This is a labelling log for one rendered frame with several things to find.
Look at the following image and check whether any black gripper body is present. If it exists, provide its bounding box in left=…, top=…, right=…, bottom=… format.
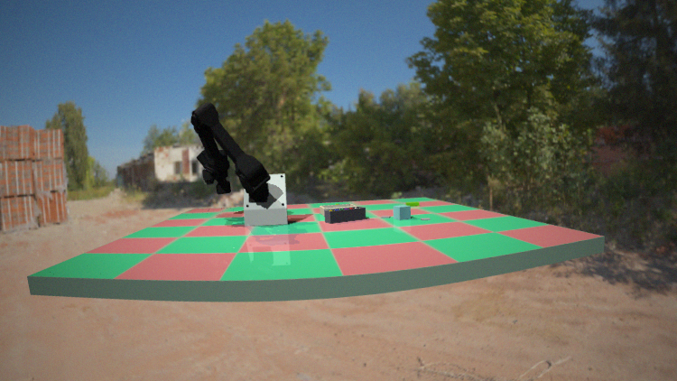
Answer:
left=216, top=150, right=231, bottom=194

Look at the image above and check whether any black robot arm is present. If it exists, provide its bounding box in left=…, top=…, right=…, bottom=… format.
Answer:
left=190, top=102, right=271, bottom=203

